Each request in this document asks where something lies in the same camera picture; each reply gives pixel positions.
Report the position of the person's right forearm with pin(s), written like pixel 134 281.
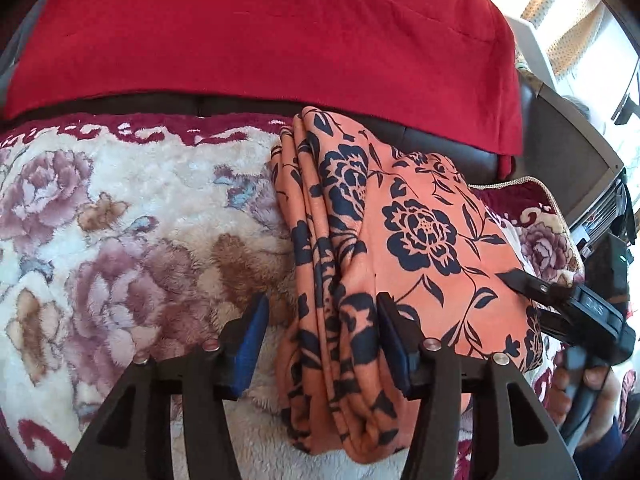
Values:
pixel 605 445

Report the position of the person's right hand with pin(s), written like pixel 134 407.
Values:
pixel 562 387

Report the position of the floral plush blanket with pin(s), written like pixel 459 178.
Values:
pixel 125 210

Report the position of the beige dotted curtain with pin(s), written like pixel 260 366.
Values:
pixel 570 35

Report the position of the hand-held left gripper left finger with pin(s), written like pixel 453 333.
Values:
pixel 250 345

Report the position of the grey furniture panel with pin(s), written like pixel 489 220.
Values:
pixel 575 160

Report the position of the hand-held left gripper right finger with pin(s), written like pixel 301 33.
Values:
pixel 395 345

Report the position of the dark leather sofa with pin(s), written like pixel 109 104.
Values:
pixel 435 142

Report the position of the orange floral garment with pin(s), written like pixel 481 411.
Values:
pixel 425 260

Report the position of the white plastic object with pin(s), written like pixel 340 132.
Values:
pixel 532 50

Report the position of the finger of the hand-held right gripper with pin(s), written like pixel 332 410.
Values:
pixel 522 282
pixel 552 322

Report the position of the red blanket on backrest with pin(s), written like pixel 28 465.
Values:
pixel 250 35

